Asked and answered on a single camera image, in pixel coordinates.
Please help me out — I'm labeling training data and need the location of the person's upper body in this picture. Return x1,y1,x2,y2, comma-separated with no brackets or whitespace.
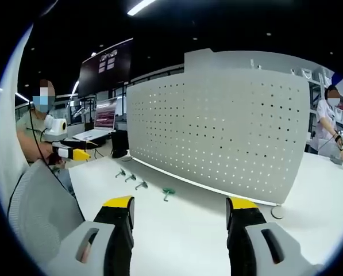
15,79,56,139

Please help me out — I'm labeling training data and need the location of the grey partition panel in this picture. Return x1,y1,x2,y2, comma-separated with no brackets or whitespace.
183,48,310,85

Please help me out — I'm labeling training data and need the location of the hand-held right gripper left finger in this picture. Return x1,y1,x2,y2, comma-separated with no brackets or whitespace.
47,195,136,276

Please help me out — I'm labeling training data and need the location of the ceiling light strip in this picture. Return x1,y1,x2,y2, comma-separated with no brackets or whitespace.
126,0,161,16

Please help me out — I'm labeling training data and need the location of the storage shelving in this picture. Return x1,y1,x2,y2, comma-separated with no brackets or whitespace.
290,64,343,153

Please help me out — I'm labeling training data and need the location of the open laptop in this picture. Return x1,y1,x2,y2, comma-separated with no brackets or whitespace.
72,97,118,144

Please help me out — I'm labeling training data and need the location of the black box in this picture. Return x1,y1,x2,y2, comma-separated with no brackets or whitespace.
111,130,130,159

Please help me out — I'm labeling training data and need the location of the white perforated mounting plate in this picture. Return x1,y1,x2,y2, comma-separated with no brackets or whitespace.
126,73,311,206

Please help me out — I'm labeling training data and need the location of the green hook assembly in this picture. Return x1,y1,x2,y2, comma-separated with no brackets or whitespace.
162,186,177,202

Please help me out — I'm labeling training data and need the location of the large dark display screen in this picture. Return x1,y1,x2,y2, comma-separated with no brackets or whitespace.
77,37,134,97

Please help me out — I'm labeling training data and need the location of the black cable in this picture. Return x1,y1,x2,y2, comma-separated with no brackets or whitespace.
29,101,52,167

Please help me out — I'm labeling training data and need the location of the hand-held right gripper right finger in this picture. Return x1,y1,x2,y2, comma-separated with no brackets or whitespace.
225,197,326,276

